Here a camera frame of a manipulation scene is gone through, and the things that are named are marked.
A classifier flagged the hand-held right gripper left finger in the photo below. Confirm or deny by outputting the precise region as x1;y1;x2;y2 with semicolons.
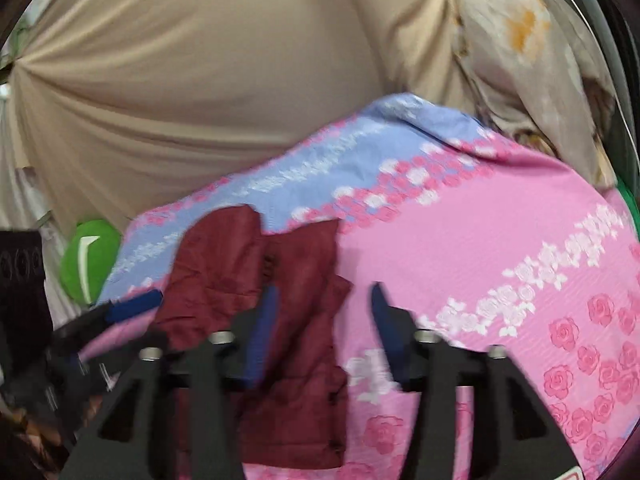
57;285;280;480

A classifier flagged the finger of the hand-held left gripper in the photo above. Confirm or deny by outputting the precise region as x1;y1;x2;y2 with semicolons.
50;290;164;348
42;342;121;401

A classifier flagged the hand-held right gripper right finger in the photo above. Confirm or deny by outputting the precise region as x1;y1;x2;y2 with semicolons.
370;282;583;480

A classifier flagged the maroon quilted puffer jacket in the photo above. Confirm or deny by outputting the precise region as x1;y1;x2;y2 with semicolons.
152;204;354;470

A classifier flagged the green plush pillow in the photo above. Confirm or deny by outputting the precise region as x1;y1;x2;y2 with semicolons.
60;218;124;306

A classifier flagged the silver satin curtain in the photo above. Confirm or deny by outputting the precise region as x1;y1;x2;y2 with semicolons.
0;85;66;261

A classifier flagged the pink floral bed sheet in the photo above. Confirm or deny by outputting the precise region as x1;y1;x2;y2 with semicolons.
75;92;640;480

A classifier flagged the beige cloth backdrop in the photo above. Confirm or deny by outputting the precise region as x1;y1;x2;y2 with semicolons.
7;0;521;241

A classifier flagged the pale floral curtain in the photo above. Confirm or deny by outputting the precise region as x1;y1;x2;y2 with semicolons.
437;0;621;191

